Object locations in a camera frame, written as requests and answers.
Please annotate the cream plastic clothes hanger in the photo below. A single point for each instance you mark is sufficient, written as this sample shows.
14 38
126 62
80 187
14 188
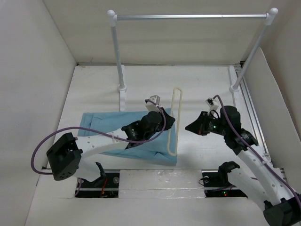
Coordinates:
175 122

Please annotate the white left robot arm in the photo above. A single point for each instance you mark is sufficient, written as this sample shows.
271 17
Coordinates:
67 156

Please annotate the aluminium side rail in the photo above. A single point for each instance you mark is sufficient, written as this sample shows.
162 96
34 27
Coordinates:
247 108

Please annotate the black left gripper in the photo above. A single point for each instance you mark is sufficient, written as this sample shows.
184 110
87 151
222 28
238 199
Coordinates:
169 119

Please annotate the white metal clothes rack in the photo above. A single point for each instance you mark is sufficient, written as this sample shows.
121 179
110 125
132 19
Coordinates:
113 18

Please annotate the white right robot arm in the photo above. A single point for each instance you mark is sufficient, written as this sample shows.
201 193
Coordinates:
280 204

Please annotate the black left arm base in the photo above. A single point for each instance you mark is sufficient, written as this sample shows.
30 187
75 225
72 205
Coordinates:
109 188

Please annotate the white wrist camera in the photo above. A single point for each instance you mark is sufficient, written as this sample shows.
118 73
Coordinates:
213 105
152 104

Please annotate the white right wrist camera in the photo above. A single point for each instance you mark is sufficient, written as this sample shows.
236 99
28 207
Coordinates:
213 105

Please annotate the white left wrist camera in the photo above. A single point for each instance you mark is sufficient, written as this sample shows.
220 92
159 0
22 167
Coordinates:
152 104

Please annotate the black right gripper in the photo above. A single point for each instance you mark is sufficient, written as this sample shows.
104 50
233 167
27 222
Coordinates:
198 125

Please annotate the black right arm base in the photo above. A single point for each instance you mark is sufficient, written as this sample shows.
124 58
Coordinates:
215 187

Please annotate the light blue trousers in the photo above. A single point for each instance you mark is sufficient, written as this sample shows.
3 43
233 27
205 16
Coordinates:
155 151

